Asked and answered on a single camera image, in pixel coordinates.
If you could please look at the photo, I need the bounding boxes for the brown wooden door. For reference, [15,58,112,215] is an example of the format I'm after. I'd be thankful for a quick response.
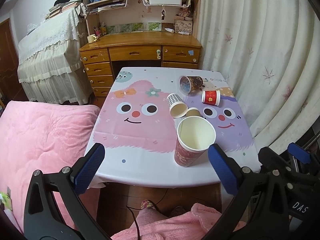
[0,18,28,101]

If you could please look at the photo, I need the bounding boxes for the cardboard box on desk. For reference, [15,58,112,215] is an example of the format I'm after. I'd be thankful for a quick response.
[174,20,193,35]

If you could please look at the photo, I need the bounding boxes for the lace covered piano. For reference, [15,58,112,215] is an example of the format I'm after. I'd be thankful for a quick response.
[17,1,92,105]

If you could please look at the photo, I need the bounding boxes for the brown sleeve paper cup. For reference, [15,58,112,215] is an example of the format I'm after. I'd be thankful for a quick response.
[185,107,202,117]

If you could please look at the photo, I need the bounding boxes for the pink robe legs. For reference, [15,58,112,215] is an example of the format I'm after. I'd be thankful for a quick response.
[111,203,221,239]

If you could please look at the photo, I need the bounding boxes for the yellow mug on desk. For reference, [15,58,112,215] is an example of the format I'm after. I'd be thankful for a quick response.
[87,34,98,43]

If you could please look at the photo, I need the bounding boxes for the checkered paper cup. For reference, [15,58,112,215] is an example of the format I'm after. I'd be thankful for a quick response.
[167,93,188,118]

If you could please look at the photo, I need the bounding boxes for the white hanging tray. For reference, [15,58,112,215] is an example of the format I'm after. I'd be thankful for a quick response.
[142,0,192,8]

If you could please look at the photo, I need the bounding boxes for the small red paper cup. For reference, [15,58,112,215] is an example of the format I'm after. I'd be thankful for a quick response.
[201,90,221,106]

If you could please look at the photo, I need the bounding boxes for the wooden desk with drawers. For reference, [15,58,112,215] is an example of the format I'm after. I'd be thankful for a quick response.
[80,31,202,98]

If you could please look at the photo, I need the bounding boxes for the tall red paper cup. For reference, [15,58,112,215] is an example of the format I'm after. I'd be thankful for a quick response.
[174,116,216,167]

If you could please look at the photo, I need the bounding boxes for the patterned slipper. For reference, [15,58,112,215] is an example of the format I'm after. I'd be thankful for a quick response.
[169,206,186,218]
[140,199,157,210]

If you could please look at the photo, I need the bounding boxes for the left patterned slipper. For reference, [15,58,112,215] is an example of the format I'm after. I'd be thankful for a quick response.
[140,199,157,210]

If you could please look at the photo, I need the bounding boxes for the wooden bookshelf hutch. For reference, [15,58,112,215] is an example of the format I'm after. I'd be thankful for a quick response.
[82,0,200,35]

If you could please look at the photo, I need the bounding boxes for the black cable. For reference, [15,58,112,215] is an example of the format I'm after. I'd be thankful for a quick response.
[126,187,169,240]

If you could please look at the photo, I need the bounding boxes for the white floral curtain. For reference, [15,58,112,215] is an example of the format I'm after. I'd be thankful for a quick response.
[197,0,319,153]

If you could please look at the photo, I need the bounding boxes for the cartoon monster tablecloth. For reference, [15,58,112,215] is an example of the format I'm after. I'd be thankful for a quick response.
[88,67,260,188]

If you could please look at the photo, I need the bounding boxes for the dark patterned plastic cup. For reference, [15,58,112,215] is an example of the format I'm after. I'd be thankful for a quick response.
[179,75,203,94]

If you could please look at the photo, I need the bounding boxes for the right patterned slipper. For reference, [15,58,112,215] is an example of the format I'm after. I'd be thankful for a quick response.
[169,206,186,218]

